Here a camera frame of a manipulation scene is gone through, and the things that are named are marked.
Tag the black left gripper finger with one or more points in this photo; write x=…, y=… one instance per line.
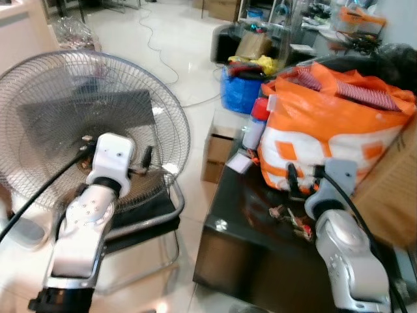
x=147, y=158

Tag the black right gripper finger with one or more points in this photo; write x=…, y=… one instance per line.
x=292, y=177

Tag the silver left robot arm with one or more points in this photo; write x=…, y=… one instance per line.
x=81, y=228

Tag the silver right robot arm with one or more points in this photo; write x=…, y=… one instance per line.
x=348, y=254

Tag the key bunch with red tag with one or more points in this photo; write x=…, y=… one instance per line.
x=291, y=219

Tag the orange and white plastic bag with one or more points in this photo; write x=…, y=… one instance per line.
x=326, y=140

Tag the white paper card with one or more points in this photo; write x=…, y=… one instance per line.
x=239, y=163

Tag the white bottle with red cap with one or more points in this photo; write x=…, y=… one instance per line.
x=255, y=127

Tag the small brown cardboard box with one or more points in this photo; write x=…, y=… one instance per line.
x=218, y=153

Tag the glossy black table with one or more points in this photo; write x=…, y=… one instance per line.
x=254, y=248

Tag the large brown cardboard box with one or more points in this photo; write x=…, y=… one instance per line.
x=391, y=195

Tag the blue plastic bag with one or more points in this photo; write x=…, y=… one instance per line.
x=238, y=94

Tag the red striped cloth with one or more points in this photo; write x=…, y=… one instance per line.
x=365, y=96

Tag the yellow cloth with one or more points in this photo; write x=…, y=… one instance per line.
x=266, y=64

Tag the brown paper bag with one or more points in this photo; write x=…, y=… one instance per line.
x=254, y=45

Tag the black bin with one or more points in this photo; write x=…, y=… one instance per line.
x=223, y=44

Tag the clear crumpled plastic wrap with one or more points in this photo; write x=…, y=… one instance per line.
x=75, y=34

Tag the black fuzzy cloth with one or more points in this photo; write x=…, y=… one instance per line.
x=391, y=65

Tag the small orange bag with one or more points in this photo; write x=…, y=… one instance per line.
x=361, y=21

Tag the white cabinet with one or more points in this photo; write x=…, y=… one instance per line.
x=23, y=32

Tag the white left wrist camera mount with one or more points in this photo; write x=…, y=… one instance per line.
x=112, y=158

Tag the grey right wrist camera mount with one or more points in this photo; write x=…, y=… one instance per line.
x=339, y=179

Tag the black chair with chrome frame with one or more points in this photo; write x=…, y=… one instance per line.
x=146, y=218

